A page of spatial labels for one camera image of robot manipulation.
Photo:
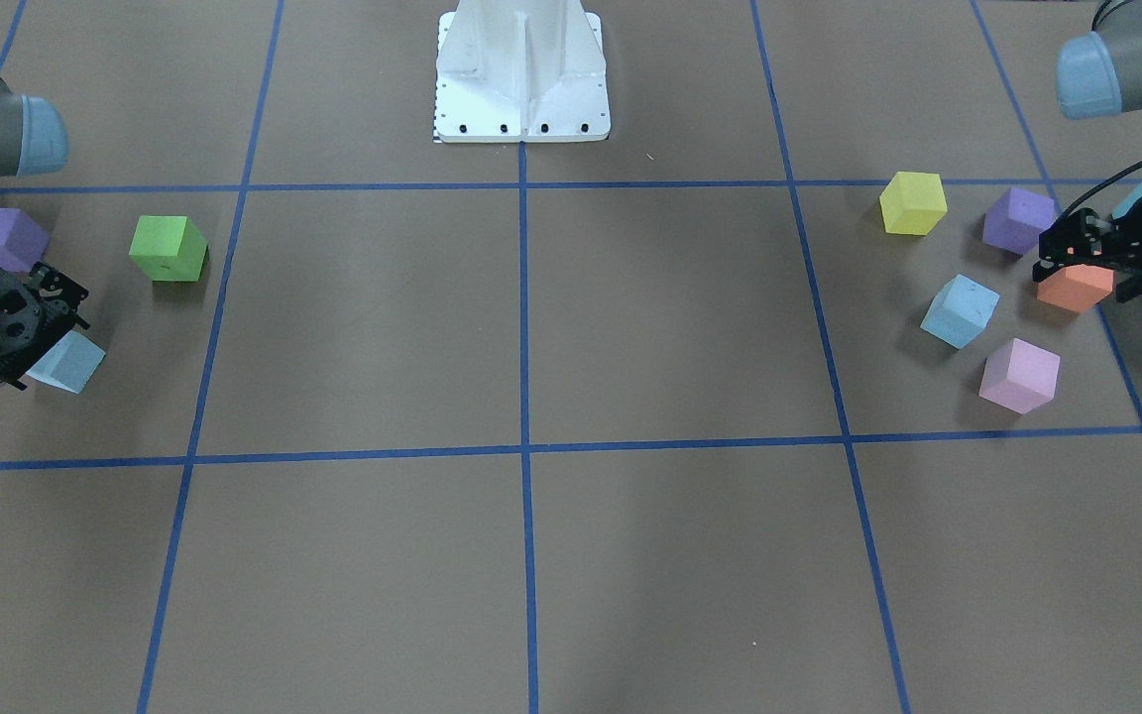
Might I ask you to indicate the purple foam block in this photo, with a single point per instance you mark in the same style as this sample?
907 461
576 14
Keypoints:
23 241
1017 219

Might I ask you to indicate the orange foam block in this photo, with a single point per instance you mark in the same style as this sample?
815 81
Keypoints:
1076 288

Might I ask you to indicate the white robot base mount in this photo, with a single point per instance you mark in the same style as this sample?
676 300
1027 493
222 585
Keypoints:
521 71

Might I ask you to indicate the yellow foam block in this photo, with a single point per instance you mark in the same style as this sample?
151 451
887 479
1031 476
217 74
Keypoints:
913 203

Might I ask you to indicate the light blue foam block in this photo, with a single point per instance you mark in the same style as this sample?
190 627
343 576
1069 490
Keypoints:
70 364
960 311

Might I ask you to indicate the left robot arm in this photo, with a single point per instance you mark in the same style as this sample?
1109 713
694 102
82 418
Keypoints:
1098 75

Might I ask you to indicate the light pink foam block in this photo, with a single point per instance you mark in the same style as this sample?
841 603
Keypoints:
1020 377

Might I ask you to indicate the green foam block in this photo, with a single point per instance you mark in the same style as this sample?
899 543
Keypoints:
169 248

